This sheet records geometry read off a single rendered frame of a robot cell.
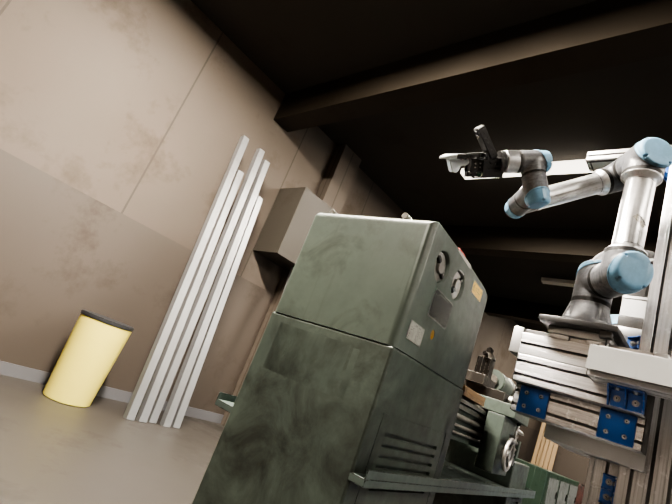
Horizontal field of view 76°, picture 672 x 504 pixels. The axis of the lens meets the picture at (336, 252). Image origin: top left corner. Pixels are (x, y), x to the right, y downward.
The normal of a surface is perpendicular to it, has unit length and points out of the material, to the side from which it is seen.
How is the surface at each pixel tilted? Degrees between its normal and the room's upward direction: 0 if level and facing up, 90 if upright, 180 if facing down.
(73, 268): 90
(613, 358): 90
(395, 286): 90
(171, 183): 90
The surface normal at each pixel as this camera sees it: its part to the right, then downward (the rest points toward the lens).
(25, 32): 0.71, 0.07
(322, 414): -0.53, -0.43
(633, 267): -0.04, -0.16
